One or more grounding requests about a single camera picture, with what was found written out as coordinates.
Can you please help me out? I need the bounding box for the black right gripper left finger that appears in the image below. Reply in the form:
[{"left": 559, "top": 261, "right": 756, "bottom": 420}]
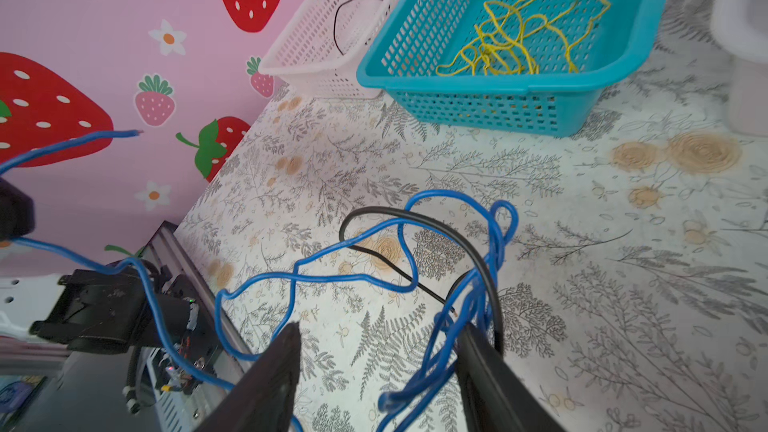
[{"left": 198, "top": 322, "right": 301, "bottom": 432}]

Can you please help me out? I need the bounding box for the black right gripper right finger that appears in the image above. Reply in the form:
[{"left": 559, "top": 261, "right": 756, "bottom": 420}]
[{"left": 456, "top": 324, "right": 564, "bottom": 432}]

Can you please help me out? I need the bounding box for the blue cable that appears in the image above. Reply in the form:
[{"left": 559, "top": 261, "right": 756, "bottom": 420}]
[{"left": 0, "top": 128, "right": 305, "bottom": 432}]

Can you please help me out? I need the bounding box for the cable bundle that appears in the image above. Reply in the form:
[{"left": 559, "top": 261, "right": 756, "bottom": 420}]
[{"left": 213, "top": 189, "right": 521, "bottom": 432}]

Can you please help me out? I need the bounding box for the yellow cable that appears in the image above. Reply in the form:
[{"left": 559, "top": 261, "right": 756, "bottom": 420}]
[{"left": 435, "top": 0, "right": 613, "bottom": 78}]

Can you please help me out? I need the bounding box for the black cable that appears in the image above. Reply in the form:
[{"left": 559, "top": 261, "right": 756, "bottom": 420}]
[{"left": 332, "top": 0, "right": 385, "bottom": 58}]

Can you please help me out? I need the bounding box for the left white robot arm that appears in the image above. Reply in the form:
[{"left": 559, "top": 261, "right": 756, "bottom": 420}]
[{"left": 1, "top": 256, "right": 201, "bottom": 354}]

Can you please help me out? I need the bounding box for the left white plastic basket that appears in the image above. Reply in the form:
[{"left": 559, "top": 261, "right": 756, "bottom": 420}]
[{"left": 260, "top": 0, "right": 399, "bottom": 99}]

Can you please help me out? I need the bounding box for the white plastic basket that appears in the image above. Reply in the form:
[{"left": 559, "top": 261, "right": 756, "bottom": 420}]
[
  {"left": 710, "top": 0, "right": 767, "bottom": 137},
  {"left": 260, "top": 0, "right": 399, "bottom": 99}
]

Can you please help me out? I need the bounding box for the teal plastic basket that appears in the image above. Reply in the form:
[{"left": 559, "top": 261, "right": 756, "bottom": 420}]
[{"left": 357, "top": 0, "right": 666, "bottom": 137}]

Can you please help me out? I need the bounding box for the right white plastic basket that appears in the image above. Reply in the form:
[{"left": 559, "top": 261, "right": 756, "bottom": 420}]
[{"left": 710, "top": 0, "right": 767, "bottom": 137}]

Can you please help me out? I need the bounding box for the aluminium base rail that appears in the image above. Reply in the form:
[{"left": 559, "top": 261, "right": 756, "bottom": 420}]
[{"left": 123, "top": 221, "right": 251, "bottom": 431}]

